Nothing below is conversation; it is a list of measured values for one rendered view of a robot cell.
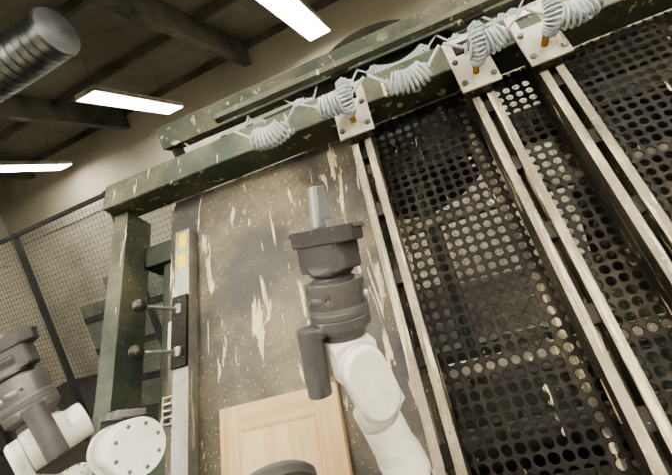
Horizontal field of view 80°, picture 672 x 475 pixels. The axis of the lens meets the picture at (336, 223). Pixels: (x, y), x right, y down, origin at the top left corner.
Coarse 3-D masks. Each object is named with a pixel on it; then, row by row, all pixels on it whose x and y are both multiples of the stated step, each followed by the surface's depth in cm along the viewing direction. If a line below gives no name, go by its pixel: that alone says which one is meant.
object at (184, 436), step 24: (192, 240) 125; (192, 264) 121; (192, 288) 118; (192, 312) 114; (192, 336) 111; (192, 360) 108; (192, 384) 104; (192, 408) 102; (192, 432) 99; (192, 456) 96
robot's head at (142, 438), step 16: (144, 416) 50; (112, 432) 48; (128, 432) 48; (144, 432) 49; (160, 432) 50; (96, 448) 52; (112, 448) 46; (128, 448) 47; (144, 448) 48; (160, 448) 49; (96, 464) 52; (112, 464) 46; (128, 464) 47; (144, 464) 48
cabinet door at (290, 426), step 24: (336, 384) 93; (240, 408) 98; (264, 408) 96; (288, 408) 94; (312, 408) 92; (336, 408) 90; (240, 432) 95; (264, 432) 94; (288, 432) 92; (312, 432) 90; (336, 432) 88; (240, 456) 93; (264, 456) 91; (288, 456) 90; (312, 456) 88; (336, 456) 86
